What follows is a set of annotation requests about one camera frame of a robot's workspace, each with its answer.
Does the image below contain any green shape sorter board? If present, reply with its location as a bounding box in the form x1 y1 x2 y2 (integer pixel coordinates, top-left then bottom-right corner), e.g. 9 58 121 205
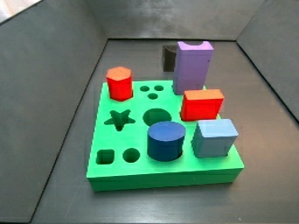
86 80 244 192

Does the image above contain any dark blue cylinder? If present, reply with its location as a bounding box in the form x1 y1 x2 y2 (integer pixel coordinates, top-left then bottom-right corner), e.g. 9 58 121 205
147 121 185 162

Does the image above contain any red rectangular block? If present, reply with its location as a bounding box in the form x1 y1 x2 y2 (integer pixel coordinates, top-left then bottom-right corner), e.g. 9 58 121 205
180 89 224 122

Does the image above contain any red hexagonal prism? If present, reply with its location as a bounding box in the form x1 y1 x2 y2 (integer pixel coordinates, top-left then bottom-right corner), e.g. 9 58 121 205
107 66 133 102

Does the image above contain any light blue square block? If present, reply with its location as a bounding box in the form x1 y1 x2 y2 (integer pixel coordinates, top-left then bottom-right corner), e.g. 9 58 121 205
191 119 239 158

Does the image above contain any purple notched rectangular block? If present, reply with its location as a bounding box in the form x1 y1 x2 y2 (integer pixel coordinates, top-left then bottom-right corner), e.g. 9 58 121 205
172 41 213 95

